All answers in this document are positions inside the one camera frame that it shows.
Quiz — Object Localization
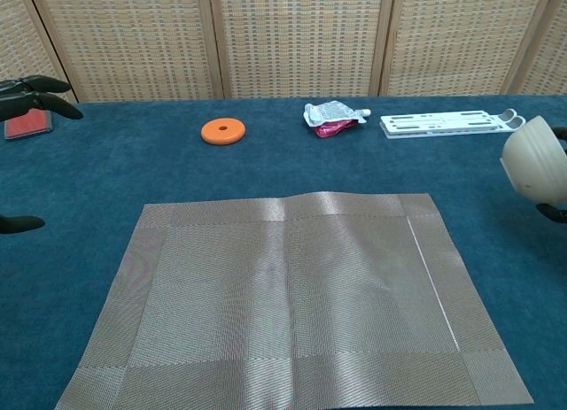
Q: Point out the white folding laptop stand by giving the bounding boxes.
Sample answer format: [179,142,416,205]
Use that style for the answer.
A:
[379,108,527,141]

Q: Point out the orange disc with hole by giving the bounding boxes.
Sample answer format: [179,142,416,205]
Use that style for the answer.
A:
[200,119,245,147]

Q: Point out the silver spout pouch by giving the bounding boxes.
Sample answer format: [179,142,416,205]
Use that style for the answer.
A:
[303,100,372,140]

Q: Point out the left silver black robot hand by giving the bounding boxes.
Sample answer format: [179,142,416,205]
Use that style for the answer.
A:
[0,75,85,236]

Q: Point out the brown woven placemat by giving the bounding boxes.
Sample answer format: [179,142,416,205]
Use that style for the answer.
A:
[55,190,535,410]

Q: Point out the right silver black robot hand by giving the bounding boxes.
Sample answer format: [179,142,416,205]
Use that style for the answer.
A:
[533,126,567,223]

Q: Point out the white round bowl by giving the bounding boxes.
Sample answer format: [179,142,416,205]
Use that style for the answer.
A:
[500,115,567,197]

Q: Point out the woven wooden folding screen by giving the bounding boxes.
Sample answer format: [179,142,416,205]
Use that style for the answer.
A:
[0,0,567,112]

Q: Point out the teal table cover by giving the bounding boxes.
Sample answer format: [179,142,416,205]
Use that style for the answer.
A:
[0,93,567,410]

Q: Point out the red card box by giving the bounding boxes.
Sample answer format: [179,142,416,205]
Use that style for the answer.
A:
[4,108,54,141]

